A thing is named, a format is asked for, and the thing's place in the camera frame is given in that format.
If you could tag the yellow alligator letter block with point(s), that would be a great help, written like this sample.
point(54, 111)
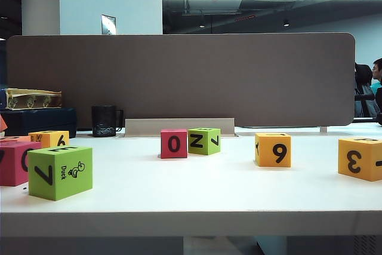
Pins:
point(49, 139)

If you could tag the green duck letter block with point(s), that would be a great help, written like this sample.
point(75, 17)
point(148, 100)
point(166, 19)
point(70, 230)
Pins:
point(59, 174)

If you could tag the yellow 3 letter block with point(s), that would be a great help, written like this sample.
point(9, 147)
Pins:
point(358, 159)

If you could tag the orange queen letter block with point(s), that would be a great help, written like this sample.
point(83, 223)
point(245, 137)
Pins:
point(15, 139)

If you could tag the green N letter block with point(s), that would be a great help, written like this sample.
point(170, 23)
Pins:
point(203, 141)

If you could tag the pink tree letter block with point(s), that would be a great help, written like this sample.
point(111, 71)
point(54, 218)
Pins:
point(173, 144)

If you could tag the yellow 9 letter block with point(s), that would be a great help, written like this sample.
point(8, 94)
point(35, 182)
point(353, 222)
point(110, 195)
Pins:
point(273, 150)

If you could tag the large pink letter block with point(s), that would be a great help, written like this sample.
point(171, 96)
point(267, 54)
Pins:
point(12, 162)

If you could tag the brown fabric desk divider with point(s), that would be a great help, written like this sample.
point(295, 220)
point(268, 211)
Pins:
point(209, 79)

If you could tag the black mug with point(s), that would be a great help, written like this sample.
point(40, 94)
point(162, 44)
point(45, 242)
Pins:
point(103, 120)

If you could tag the red led ceiling sign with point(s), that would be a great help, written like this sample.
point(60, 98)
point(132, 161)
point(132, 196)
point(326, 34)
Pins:
point(244, 18)

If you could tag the dark blue box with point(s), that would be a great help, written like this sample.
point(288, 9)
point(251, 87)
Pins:
point(38, 120)

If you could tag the white table leg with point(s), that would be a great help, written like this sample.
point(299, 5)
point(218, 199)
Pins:
point(273, 246)

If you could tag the gold patterned gift box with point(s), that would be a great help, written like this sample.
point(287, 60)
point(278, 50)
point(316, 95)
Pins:
point(30, 99)

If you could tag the orange paper piece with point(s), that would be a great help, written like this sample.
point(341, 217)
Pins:
point(2, 123)

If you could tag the seated person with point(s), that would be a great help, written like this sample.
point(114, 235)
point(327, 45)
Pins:
point(378, 70)

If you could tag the dark vented panel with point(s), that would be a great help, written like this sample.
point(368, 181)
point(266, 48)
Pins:
point(364, 246)

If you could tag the white wall sign plate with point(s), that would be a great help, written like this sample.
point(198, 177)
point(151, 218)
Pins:
point(108, 24)

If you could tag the white divider foot bracket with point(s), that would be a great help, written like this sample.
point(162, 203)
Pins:
point(323, 129)

